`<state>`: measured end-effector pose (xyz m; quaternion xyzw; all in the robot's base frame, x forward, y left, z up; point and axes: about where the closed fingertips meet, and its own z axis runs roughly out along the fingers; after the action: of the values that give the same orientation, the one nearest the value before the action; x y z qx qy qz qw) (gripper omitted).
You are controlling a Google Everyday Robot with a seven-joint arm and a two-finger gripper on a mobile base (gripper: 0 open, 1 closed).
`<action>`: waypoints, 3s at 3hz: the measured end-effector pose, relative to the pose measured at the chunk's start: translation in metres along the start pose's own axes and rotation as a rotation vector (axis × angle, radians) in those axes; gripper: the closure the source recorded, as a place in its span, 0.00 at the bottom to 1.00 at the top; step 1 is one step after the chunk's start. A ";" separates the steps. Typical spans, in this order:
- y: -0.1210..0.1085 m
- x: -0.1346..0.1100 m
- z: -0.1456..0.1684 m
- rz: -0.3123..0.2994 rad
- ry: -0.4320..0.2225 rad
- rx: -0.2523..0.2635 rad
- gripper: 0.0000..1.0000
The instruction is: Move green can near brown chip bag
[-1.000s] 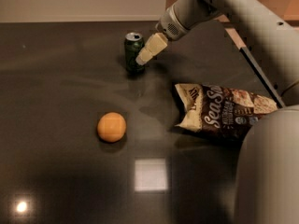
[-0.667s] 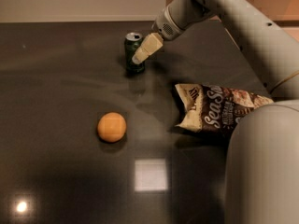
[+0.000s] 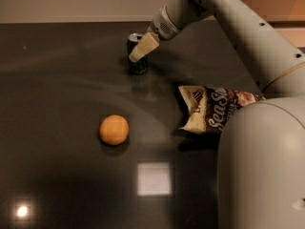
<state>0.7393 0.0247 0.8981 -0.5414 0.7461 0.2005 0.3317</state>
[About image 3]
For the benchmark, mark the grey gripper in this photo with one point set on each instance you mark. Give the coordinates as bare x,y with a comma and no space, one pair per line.
160,28

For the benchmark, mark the green soda can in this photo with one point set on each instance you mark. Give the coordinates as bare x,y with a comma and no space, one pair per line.
141,65

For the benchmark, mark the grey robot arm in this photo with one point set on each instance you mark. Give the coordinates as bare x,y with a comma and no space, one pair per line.
261,155

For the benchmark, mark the brown chip bag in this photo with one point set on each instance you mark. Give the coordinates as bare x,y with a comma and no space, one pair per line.
210,108

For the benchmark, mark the orange fruit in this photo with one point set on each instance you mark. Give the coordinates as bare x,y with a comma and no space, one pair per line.
114,130

